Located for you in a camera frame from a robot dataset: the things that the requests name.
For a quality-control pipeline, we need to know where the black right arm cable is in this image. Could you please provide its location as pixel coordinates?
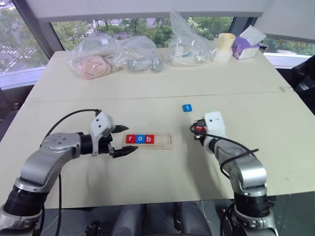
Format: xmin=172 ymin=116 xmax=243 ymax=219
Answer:
xmin=193 ymin=132 xmax=260 ymax=180

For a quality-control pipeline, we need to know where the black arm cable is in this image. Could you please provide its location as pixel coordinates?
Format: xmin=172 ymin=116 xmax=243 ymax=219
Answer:
xmin=41 ymin=109 xmax=102 ymax=236
xmin=193 ymin=132 xmax=260 ymax=180

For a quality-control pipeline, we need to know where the purple tissue box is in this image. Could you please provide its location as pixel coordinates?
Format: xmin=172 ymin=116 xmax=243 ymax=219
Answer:
xmin=231 ymin=24 xmax=268 ymax=61

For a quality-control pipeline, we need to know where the plastic bag with pink plush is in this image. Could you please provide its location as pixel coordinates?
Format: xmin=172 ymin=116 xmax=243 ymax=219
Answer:
xmin=68 ymin=36 xmax=125 ymax=81

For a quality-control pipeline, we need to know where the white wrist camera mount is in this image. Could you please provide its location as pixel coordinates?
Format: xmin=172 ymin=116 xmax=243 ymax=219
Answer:
xmin=203 ymin=111 xmax=226 ymax=139
xmin=89 ymin=113 xmax=116 ymax=157

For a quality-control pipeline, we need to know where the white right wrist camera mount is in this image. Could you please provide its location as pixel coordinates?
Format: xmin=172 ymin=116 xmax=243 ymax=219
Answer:
xmin=203 ymin=111 xmax=226 ymax=139

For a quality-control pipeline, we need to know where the black chair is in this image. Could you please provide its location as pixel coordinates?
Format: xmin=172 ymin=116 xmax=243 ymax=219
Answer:
xmin=289 ymin=54 xmax=315 ymax=100

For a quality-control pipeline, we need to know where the wooden letter tray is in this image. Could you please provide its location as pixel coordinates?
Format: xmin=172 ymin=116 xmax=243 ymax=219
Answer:
xmin=123 ymin=133 xmax=173 ymax=150

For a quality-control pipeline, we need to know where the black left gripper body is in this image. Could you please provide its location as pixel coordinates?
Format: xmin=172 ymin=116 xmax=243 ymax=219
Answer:
xmin=97 ymin=134 xmax=115 ymax=158

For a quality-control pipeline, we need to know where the plastic bag with grey item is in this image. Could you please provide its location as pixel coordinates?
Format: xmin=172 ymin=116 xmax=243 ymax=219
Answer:
xmin=115 ymin=35 xmax=164 ymax=74

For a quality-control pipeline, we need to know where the plastic bag with white cable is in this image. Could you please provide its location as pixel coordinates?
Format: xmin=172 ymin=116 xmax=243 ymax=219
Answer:
xmin=168 ymin=8 xmax=214 ymax=67

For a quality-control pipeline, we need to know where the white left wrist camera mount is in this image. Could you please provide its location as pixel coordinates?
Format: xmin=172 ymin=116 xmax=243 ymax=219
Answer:
xmin=89 ymin=113 xmax=116 ymax=157

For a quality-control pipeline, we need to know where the dark rounded shape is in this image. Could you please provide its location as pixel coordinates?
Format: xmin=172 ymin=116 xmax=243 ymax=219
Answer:
xmin=115 ymin=204 xmax=146 ymax=236

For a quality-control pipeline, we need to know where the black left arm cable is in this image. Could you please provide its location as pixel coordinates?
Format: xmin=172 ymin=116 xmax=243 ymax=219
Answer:
xmin=41 ymin=109 xmax=102 ymax=236

